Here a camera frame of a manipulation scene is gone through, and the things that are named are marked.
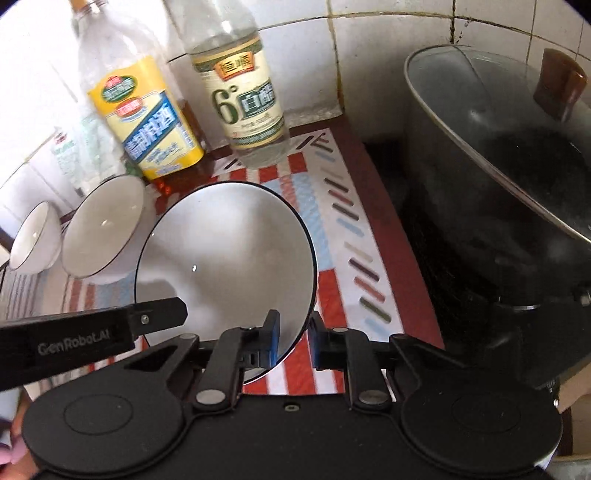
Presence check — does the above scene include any glass wok lid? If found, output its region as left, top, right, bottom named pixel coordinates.
left=405, top=45, right=590, bottom=241

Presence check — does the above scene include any black wok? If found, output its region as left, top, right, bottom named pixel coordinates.
left=405, top=89, right=590, bottom=387

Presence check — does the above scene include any white ribbed bowl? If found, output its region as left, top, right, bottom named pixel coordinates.
left=9, top=201, right=62, bottom=275
left=61, top=175, right=156, bottom=284
left=134, top=181, right=318, bottom=360

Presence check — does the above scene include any white vinegar bottle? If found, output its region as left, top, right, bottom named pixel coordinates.
left=165, top=1, right=290, bottom=169

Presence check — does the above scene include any white plastic seasoning bag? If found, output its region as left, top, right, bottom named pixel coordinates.
left=28, top=111, right=125, bottom=202

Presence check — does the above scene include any yellow label cooking wine bottle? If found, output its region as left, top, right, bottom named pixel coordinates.
left=70, top=1, right=204, bottom=181

